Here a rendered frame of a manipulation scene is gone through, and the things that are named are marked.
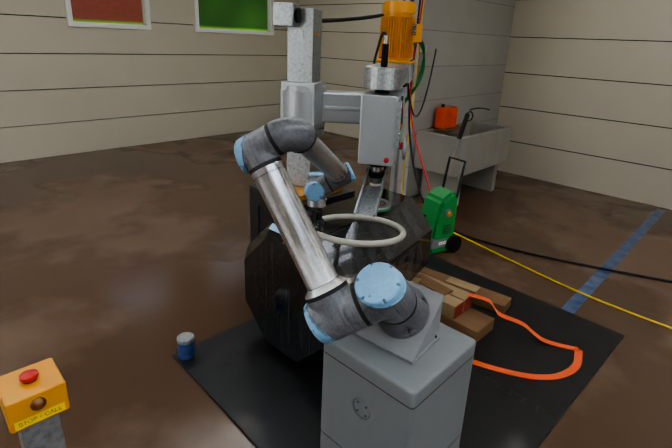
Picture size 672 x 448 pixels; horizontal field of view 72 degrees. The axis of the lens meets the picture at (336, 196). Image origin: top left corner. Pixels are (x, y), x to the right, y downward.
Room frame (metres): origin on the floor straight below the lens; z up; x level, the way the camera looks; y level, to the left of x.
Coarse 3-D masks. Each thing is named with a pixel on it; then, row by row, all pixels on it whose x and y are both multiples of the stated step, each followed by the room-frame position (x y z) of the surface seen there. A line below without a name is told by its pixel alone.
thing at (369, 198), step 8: (368, 168) 2.85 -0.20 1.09; (368, 176) 2.82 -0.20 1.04; (384, 176) 2.75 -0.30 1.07; (384, 184) 2.75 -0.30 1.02; (360, 192) 2.58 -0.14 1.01; (368, 192) 2.66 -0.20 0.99; (376, 192) 2.66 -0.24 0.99; (360, 200) 2.54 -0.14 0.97; (368, 200) 2.57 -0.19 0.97; (376, 200) 2.57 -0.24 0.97; (360, 208) 2.49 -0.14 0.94; (368, 208) 2.49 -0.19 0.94; (376, 208) 2.42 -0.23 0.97
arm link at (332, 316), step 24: (240, 144) 1.47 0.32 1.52; (264, 144) 1.45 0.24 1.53; (264, 168) 1.43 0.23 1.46; (264, 192) 1.42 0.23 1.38; (288, 192) 1.42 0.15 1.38; (288, 216) 1.38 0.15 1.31; (288, 240) 1.36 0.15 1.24; (312, 240) 1.36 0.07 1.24; (312, 264) 1.33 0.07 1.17; (312, 288) 1.31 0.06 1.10; (336, 288) 1.29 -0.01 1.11; (312, 312) 1.28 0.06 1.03; (336, 312) 1.26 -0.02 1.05; (336, 336) 1.25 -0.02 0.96
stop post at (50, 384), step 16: (32, 368) 0.91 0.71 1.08; (48, 368) 0.91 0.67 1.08; (0, 384) 0.85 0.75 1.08; (16, 384) 0.85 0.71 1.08; (32, 384) 0.86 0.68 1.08; (48, 384) 0.86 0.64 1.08; (64, 384) 0.87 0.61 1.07; (0, 400) 0.83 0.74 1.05; (16, 400) 0.81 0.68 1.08; (32, 400) 0.82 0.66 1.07; (48, 400) 0.84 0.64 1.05; (64, 400) 0.86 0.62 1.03; (16, 416) 0.80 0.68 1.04; (32, 416) 0.82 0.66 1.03; (48, 416) 0.84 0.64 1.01; (32, 432) 0.83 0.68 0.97; (48, 432) 0.85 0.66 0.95
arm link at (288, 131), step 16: (272, 128) 1.46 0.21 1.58; (288, 128) 1.47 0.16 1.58; (304, 128) 1.50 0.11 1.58; (288, 144) 1.46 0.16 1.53; (304, 144) 1.50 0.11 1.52; (320, 144) 1.63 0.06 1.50; (320, 160) 1.67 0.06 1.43; (336, 160) 1.79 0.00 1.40; (336, 176) 1.84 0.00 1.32; (352, 176) 1.93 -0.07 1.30
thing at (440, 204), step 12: (444, 180) 4.20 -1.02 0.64; (432, 192) 4.10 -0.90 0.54; (444, 192) 4.02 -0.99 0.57; (456, 192) 4.03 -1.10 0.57; (432, 204) 4.00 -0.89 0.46; (444, 204) 3.93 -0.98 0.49; (456, 204) 3.99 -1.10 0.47; (432, 216) 3.94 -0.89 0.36; (444, 216) 3.93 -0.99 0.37; (432, 228) 3.90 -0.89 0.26; (444, 228) 3.94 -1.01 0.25; (432, 240) 3.88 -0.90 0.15; (444, 240) 3.94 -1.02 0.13; (456, 240) 3.96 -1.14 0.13; (432, 252) 3.88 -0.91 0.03
